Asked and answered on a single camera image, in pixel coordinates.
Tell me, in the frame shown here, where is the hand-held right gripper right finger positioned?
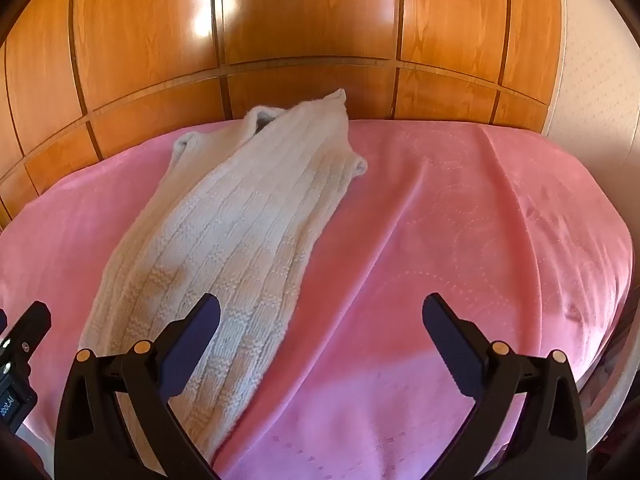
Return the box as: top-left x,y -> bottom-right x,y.
421,292 -> 588,480

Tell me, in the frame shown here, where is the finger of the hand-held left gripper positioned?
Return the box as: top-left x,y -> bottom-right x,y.
0,301 -> 52,381

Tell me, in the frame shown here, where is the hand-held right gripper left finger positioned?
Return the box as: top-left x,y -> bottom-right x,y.
54,292 -> 222,480

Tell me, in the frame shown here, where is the white knit sweater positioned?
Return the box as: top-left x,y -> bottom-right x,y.
79,88 -> 368,466

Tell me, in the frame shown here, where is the pink blanket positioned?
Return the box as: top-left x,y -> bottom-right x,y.
0,119 -> 633,480

